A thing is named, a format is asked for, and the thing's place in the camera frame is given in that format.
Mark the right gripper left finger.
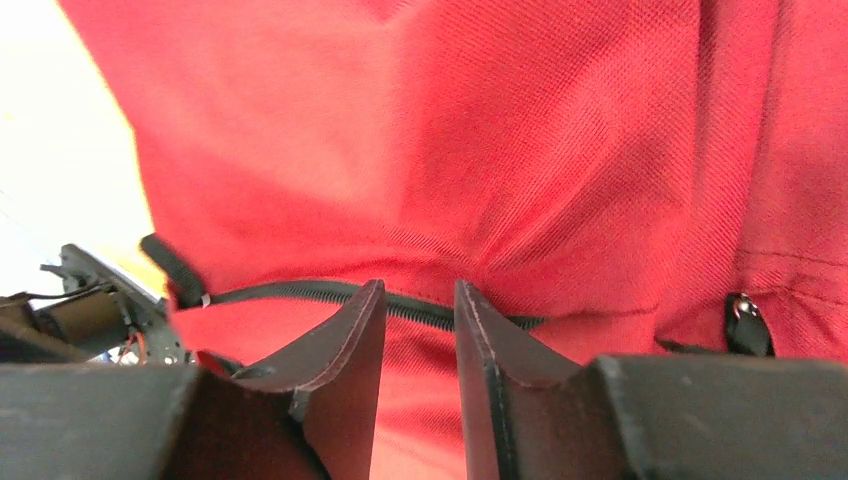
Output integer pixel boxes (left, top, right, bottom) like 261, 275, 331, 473
1, 280, 386, 479

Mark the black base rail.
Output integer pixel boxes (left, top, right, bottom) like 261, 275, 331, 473
1, 244, 192, 365

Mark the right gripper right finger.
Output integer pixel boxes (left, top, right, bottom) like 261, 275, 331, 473
455, 281, 847, 479

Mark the red backpack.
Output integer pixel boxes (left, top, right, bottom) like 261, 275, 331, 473
62, 1, 847, 479

